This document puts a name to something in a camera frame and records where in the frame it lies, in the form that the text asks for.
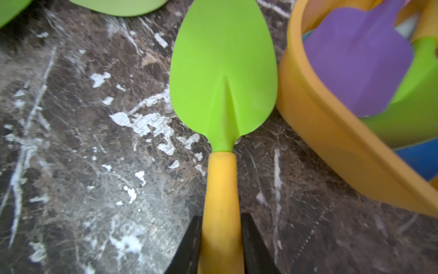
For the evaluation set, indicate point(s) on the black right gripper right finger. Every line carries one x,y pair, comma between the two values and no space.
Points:
257,258

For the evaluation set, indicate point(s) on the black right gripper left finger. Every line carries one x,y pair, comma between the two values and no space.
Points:
185,260

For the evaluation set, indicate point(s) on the green shovel blue-tipped handle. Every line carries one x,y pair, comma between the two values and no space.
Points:
223,85

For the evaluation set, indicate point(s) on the purple shovel pink handle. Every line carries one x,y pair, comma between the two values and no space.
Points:
360,57

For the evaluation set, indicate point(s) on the green shovel wooden handle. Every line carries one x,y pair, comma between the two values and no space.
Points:
121,8

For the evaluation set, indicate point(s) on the blue shovel wooden handle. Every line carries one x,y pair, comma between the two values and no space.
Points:
422,157

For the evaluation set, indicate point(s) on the green shovel yellow handle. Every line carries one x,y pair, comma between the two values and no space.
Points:
412,115

